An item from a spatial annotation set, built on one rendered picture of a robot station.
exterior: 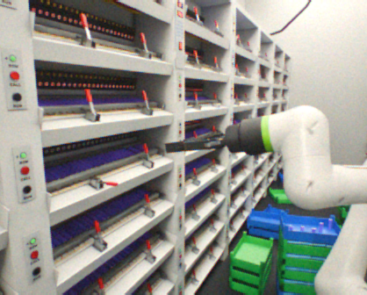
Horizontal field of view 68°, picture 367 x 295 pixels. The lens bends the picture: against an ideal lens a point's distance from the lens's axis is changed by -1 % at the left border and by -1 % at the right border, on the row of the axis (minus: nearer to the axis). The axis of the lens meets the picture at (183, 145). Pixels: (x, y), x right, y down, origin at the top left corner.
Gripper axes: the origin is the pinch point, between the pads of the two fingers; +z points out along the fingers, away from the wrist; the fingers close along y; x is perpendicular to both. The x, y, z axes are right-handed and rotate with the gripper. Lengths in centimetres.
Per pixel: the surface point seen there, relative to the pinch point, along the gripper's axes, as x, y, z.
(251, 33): 69, 170, 9
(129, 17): 54, 28, 28
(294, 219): -63, 98, -14
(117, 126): 9.1, -4.1, 17.4
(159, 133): 4.1, 30.5, 25.5
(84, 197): -8.5, -18.7, 21.0
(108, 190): -9.3, -9.7, 20.9
